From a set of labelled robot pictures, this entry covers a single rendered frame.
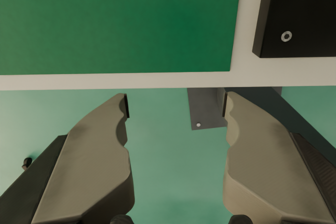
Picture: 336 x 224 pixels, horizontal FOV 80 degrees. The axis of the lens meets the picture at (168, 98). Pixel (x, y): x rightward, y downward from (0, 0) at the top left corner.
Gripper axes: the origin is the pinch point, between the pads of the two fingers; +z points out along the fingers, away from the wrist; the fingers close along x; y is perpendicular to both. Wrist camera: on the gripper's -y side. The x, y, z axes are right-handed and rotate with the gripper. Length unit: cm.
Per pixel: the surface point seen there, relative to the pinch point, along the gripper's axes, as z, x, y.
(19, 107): 84, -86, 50
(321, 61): 9.5, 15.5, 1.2
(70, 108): 84, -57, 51
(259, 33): 8.3, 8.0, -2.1
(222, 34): 9.3, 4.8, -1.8
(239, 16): 9.6, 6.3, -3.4
